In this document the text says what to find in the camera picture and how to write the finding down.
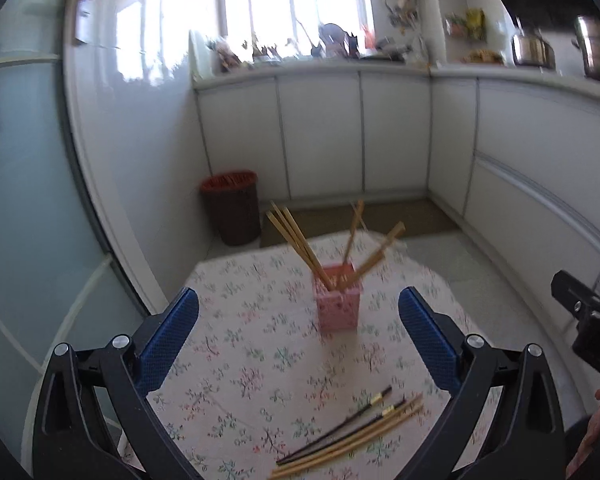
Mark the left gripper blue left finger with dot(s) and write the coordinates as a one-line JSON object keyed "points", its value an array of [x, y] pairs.
{"points": [[160, 338]]}

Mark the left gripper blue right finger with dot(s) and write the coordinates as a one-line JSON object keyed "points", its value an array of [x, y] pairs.
{"points": [[434, 348]]}

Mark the right hand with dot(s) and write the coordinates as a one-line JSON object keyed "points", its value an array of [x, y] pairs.
{"points": [[580, 440]]}

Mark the floral tablecloth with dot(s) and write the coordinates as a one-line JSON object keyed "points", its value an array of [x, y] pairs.
{"points": [[257, 378]]}

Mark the pink perforated utensil holder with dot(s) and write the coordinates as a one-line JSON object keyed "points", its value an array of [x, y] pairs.
{"points": [[336, 311]]}

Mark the dark trash bin red liner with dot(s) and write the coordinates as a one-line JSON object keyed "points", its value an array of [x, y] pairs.
{"points": [[232, 205]]}

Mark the large steel stockpot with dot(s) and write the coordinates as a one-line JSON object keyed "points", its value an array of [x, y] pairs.
{"points": [[588, 43]]}

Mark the steel kettle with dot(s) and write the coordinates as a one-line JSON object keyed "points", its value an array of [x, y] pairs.
{"points": [[530, 49]]}

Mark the woven basket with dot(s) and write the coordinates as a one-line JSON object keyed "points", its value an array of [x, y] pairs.
{"points": [[484, 56]]}

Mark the green cutting board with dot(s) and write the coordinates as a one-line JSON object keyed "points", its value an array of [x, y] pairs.
{"points": [[200, 57]]}

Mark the yellow green snack bag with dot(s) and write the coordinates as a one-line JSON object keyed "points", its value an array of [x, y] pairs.
{"points": [[476, 24]]}

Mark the black frying pan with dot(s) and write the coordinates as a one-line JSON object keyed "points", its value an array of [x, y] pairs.
{"points": [[387, 50]]}

